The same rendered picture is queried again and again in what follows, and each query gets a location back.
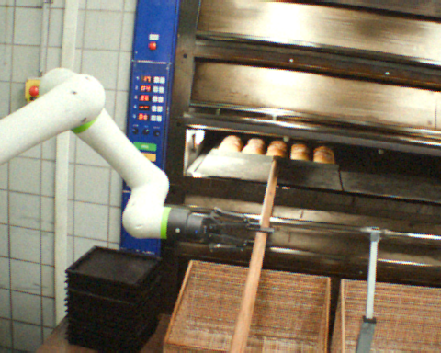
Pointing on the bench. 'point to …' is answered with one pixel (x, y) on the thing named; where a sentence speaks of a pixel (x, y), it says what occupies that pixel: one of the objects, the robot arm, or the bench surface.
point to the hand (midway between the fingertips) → (260, 235)
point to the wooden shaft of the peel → (254, 270)
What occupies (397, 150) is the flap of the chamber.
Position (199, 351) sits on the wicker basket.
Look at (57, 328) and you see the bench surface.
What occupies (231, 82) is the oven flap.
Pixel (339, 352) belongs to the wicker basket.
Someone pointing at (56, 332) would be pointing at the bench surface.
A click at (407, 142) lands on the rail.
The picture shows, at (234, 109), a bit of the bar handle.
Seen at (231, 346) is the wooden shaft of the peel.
